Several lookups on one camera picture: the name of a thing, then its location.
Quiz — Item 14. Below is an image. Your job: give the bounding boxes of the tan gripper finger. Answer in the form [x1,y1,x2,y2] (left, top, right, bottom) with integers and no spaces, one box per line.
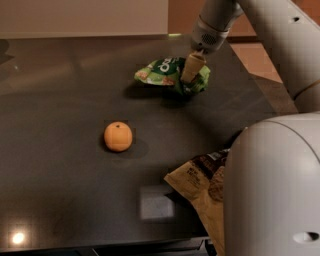
[181,52,206,83]

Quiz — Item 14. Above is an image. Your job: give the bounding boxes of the green rice chip bag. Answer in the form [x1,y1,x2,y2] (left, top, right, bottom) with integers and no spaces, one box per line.
[134,57,211,96]

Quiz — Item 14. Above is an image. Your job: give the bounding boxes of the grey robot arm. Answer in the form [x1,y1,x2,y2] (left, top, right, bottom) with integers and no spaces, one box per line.
[191,0,320,256]

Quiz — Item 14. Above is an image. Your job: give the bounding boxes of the brown sea salt chip bag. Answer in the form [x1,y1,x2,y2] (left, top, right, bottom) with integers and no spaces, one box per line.
[164,149,229,256]

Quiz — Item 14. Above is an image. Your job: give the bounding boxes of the orange fruit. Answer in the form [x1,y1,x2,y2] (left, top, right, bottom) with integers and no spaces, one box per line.
[104,122,133,152]

